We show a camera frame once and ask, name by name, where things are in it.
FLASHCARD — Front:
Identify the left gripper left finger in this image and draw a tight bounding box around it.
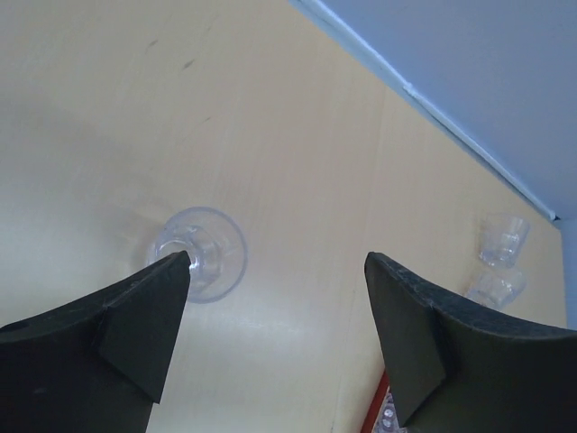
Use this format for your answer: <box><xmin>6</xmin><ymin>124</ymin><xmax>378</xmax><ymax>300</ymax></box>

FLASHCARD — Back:
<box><xmin>1</xmin><ymin>252</ymin><xmax>190</xmax><ymax>432</ymax></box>

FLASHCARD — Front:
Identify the red lacquer tray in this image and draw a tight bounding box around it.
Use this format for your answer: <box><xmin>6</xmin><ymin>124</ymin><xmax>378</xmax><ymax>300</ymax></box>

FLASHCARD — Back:
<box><xmin>360</xmin><ymin>371</ymin><xmax>407</xmax><ymax>433</ymax></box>

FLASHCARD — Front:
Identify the clear glass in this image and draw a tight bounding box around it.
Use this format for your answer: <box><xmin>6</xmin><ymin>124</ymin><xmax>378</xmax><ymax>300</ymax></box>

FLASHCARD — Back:
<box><xmin>479</xmin><ymin>213</ymin><xmax>530</xmax><ymax>269</ymax></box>
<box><xmin>146</xmin><ymin>207</ymin><xmax>248</xmax><ymax>304</ymax></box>
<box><xmin>465</xmin><ymin>268</ymin><xmax>527</xmax><ymax>310</ymax></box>

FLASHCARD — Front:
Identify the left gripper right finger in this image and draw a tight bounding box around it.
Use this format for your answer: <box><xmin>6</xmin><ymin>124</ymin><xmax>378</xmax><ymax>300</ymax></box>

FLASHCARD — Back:
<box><xmin>364</xmin><ymin>253</ymin><xmax>576</xmax><ymax>432</ymax></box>

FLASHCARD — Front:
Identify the clear glass lying tipped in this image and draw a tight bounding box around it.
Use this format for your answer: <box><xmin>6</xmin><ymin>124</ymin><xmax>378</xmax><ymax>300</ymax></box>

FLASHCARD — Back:
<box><xmin>465</xmin><ymin>268</ymin><xmax>527</xmax><ymax>310</ymax></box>

